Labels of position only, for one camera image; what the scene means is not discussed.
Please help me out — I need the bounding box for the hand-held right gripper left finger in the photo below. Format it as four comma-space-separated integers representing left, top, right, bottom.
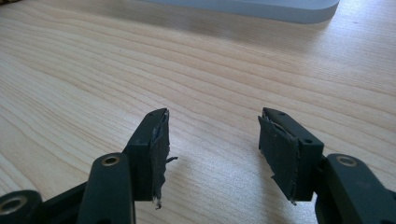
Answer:
122, 107, 179, 210

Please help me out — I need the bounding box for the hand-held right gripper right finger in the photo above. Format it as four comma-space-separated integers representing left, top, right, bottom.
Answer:
258, 106, 325, 206

